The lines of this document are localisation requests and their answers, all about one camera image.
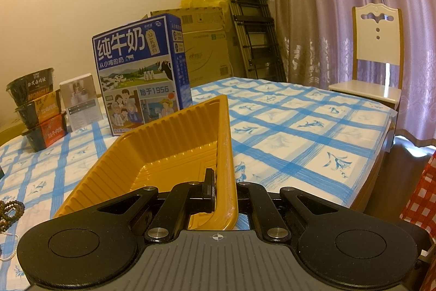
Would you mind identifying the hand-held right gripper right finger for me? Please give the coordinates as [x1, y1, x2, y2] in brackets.
[237, 181, 341, 242]

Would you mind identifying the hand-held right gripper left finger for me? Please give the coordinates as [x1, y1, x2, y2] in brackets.
[95, 168, 217, 243]

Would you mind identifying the yellow plastic tray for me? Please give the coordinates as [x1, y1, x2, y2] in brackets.
[53, 94, 239, 231]

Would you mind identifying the dark bead bracelet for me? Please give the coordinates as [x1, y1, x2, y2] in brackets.
[0, 200, 25, 232]

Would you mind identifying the blue checked tablecloth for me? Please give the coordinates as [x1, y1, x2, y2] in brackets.
[0, 76, 397, 291]

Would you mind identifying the large printed cardboard box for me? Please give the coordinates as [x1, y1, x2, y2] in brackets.
[180, 34, 241, 88]

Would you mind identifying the blue milk carton box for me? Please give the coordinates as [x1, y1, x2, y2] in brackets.
[92, 13, 193, 136]

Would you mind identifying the small white box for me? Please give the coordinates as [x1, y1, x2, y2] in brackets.
[59, 73, 103, 132]

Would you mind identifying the black folding ladder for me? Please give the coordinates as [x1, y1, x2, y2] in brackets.
[218, 0, 287, 82]

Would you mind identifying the black bowl red label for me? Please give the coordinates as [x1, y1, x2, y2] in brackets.
[21, 110, 69, 151]

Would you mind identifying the red checked cloth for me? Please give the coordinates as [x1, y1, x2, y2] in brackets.
[400, 151, 436, 237]

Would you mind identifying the black bowl yellow label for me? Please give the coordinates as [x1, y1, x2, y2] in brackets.
[14, 90, 62, 128]

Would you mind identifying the white wooden chair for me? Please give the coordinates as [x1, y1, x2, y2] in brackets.
[328, 3, 403, 112]

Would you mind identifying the pearl necklace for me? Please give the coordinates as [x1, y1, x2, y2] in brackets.
[0, 234, 20, 262]

